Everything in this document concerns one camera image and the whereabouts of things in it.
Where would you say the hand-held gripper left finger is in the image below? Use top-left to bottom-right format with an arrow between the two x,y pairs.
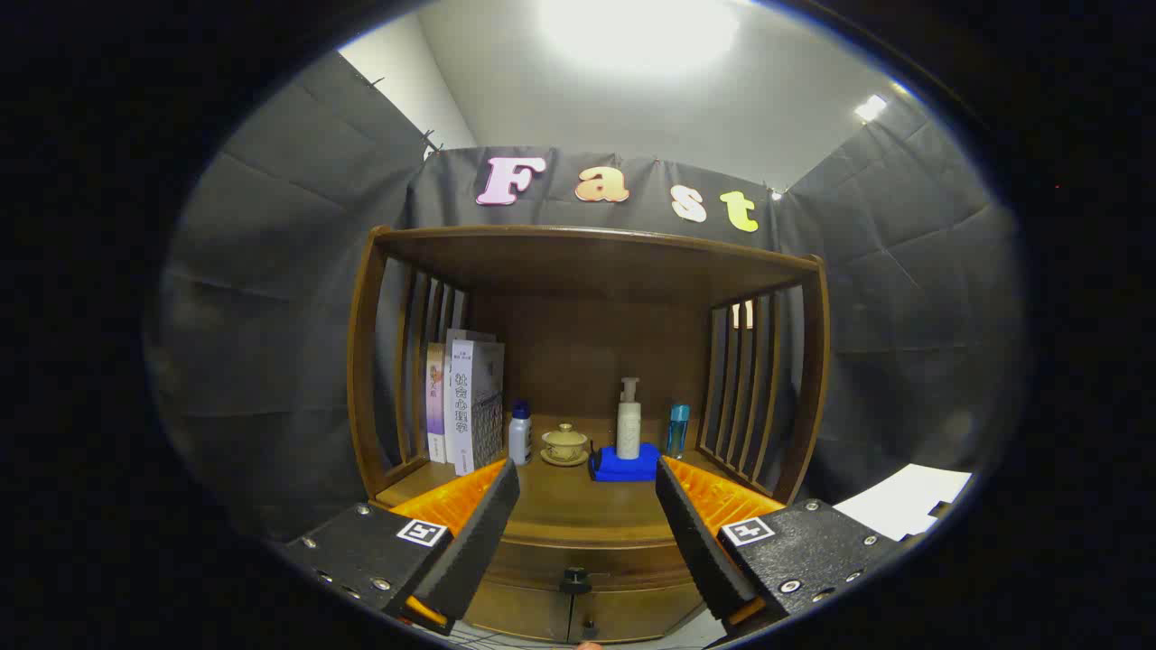
284,458 -> 522,636

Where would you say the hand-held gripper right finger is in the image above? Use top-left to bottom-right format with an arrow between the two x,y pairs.
655,456 -> 904,637

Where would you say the wooden drawer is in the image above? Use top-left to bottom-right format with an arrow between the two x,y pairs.
483,537 -> 701,592

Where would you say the wooden cabinet door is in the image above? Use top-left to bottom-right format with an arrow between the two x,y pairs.
571,582 -> 707,644
465,578 -> 573,642

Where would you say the wooden countertop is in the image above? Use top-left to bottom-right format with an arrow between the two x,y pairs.
375,417 -> 787,549

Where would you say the white filing cabinet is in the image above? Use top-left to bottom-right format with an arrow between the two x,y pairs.
833,464 -> 974,543

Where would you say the wooden cabinet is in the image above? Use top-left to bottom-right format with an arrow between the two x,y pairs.
348,224 -> 830,644

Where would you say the folded blue cloth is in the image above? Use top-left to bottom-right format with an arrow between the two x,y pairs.
589,442 -> 662,483

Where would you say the white bottle with blue cap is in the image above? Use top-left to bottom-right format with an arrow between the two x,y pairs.
508,400 -> 534,467

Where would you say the yellow lidded teacup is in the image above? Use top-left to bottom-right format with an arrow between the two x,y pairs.
540,422 -> 591,468

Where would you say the white pump bottle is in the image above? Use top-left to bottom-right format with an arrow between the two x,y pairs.
617,377 -> 643,460

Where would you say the thick white book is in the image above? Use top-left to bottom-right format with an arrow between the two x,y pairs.
444,330 -> 507,477

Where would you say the thin purple book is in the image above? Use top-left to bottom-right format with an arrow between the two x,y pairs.
425,343 -> 449,464

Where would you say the black backdrop cloth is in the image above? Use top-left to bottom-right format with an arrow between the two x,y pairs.
149,50 -> 1026,543

